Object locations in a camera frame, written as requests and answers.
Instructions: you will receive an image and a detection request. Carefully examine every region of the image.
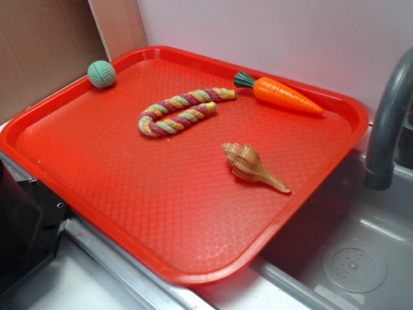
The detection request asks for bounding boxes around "grey plastic sink basin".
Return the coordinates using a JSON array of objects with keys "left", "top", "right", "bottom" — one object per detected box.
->
[{"left": 198, "top": 152, "right": 412, "bottom": 309}]

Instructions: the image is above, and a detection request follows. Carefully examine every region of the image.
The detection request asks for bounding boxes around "multicolour twisted rope toy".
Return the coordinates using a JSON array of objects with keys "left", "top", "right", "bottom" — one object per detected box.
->
[{"left": 137, "top": 87, "right": 237, "bottom": 138}]

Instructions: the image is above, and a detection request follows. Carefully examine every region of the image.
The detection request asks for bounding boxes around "red plastic tray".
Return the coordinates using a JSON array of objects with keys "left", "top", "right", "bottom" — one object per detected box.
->
[{"left": 1, "top": 46, "right": 368, "bottom": 286}]

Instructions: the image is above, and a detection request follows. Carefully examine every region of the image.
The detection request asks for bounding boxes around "green textured ball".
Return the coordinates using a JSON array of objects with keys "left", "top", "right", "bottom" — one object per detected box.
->
[{"left": 87, "top": 60, "right": 116, "bottom": 88}]

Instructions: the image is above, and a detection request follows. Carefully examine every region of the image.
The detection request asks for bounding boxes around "brown spiral sea shell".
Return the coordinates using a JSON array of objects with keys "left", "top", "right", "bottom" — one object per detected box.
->
[{"left": 222, "top": 143, "right": 291, "bottom": 194}]

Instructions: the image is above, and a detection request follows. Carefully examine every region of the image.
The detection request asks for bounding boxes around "brown cardboard panel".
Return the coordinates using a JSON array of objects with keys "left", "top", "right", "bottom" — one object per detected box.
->
[{"left": 1, "top": 1, "right": 107, "bottom": 123}]

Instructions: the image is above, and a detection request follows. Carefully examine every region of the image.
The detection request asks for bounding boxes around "orange plastic toy carrot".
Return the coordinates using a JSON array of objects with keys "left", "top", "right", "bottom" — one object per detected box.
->
[{"left": 234, "top": 71, "right": 324, "bottom": 115}]

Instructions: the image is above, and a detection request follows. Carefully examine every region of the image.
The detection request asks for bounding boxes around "light wooden board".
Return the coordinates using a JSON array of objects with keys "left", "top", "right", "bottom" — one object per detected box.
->
[{"left": 88, "top": 0, "right": 148, "bottom": 61}]

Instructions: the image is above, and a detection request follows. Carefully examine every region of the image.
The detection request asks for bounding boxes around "grey curved faucet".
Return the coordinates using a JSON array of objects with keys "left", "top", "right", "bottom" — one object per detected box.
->
[{"left": 363, "top": 49, "right": 412, "bottom": 191}]

